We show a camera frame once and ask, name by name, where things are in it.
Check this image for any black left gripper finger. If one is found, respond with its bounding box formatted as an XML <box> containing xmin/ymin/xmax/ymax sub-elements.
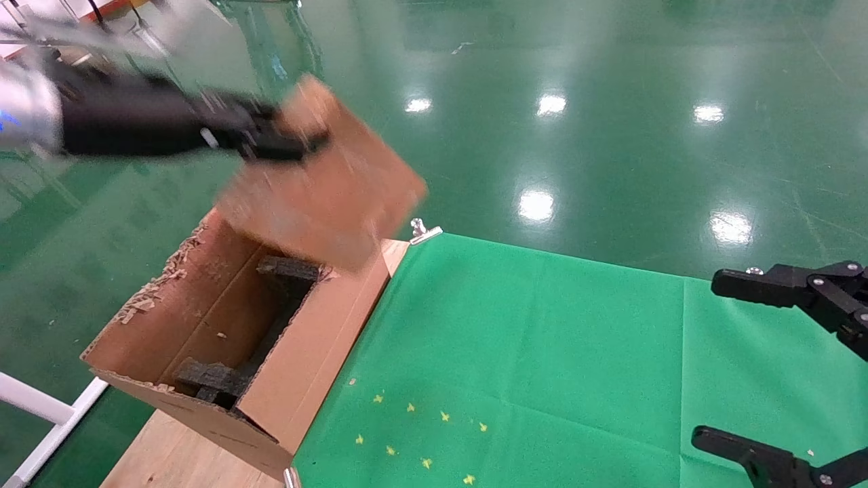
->
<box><xmin>200</xmin><ymin>94</ymin><xmax>280</xmax><ymax>133</ymax></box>
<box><xmin>237</xmin><ymin>125</ymin><xmax>332</xmax><ymax>164</ymax></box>

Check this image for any small brown cardboard box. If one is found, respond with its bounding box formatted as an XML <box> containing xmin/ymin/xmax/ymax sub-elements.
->
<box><xmin>216</xmin><ymin>73</ymin><xmax>429</xmax><ymax>273</ymax></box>

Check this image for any white table frame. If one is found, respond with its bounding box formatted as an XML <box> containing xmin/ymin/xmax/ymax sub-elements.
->
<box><xmin>0</xmin><ymin>371</ymin><xmax>109</xmax><ymax>488</ymax></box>

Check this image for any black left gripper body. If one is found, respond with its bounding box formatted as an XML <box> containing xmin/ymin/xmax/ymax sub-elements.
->
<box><xmin>60</xmin><ymin>70</ymin><xmax>212</xmax><ymax>159</ymax></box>

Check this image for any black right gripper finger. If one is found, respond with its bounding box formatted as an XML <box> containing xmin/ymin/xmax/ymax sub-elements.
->
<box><xmin>692</xmin><ymin>426</ymin><xmax>868</xmax><ymax>488</ymax></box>
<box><xmin>712</xmin><ymin>261</ymin><xmax>868</xmax><ymax>360</ymax></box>

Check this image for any black foam insert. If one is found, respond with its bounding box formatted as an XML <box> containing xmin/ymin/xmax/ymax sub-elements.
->
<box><xmin>175</xmin><ymin>255</ymin><xmax>323</xmax><ymax>409</ymax></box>

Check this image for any green cloth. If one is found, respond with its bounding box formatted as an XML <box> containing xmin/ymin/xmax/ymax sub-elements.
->
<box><xmin>293</xmin><ymin>232</ymin><xmax>868</xmax><ymax>488</ymax></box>

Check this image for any large open cardboard carton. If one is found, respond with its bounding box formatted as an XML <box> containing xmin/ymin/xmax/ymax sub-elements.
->
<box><xmin>81</xmin><ymin>207</ymin><xmax>412</xmax><ymax>479</ymax></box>

